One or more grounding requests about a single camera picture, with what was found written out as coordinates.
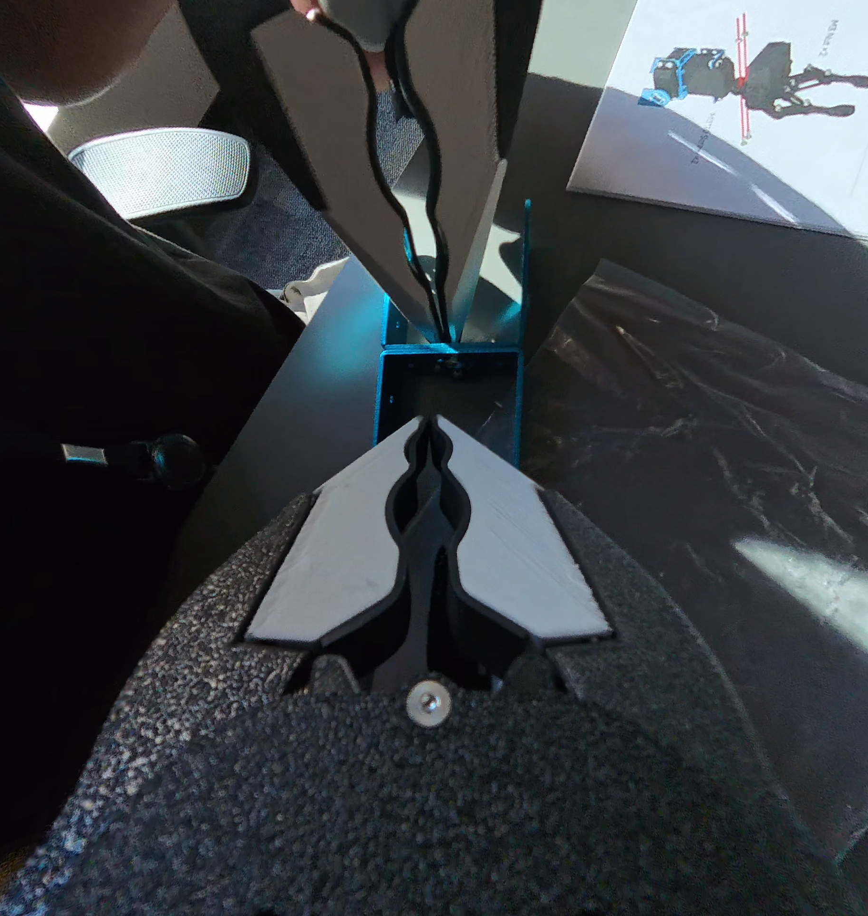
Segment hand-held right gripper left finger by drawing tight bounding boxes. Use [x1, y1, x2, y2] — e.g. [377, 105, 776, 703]
[247, 415, 426, 649]

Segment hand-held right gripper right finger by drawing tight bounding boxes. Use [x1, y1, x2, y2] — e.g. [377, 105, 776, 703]
[434, 415, 614, 648]

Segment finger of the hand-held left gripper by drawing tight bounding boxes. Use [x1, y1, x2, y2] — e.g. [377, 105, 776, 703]
[397, 0, 544, 339]
[250, 6, 444, 339]

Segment blue metal bracket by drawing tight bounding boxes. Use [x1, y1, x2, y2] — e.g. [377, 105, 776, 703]
[377, 199, 535, 466]

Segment grey desk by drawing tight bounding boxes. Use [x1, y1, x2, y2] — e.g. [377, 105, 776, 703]
[169, 0, 868, 881]

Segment person's left hand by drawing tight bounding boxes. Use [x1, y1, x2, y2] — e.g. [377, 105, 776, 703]
[289, 0, 395, 92]

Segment large clear plastic bag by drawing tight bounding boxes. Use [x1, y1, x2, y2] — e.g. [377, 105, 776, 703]
[520, 258, 868, 860]

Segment white instruction sheet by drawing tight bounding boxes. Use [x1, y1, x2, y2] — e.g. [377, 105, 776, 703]
[566, 0, 868, 240]

